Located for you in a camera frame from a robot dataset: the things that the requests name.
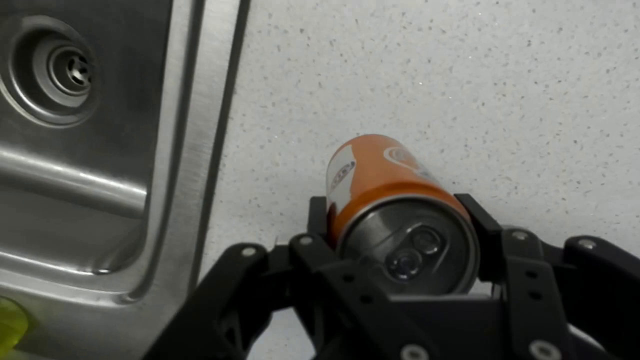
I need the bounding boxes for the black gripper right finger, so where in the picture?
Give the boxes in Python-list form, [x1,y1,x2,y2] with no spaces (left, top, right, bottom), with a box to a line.
[454,193,640,360]

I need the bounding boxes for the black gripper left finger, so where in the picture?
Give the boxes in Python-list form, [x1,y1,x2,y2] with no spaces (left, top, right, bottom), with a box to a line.
[142,196,429,360]

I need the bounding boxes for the orange soda can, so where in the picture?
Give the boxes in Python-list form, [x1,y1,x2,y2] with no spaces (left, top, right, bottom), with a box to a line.
[325,133,483,297]

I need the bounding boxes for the stainless steel double sink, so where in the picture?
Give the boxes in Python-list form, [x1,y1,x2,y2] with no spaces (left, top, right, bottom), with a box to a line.
[0,0,253,360]

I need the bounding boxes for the yellow-green dish soap bottle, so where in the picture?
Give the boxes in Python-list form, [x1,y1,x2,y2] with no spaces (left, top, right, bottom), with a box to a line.
[0,297,32,353]

